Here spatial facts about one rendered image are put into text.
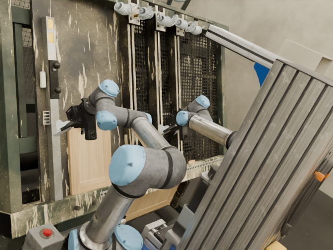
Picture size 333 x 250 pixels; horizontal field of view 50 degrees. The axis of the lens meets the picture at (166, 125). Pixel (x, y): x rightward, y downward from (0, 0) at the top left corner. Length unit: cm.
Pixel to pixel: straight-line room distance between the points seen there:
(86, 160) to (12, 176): 48
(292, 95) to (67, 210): 136
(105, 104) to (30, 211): 77
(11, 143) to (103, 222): 78
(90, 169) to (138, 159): 119
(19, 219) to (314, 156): 135
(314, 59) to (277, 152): 427
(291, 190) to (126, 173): 49
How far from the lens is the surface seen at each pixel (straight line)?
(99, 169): 220
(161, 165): 101
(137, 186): 102
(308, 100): 110
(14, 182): 184
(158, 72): 256
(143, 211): 324
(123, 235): 134
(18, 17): 200
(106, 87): 139
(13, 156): 182
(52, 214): 199
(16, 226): 188
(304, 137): 110
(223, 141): 161
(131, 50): 236
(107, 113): 133
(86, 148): 212
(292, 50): 546
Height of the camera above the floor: 210
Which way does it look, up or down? 20 degrees down
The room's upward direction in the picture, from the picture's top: 24 degrees clockwise
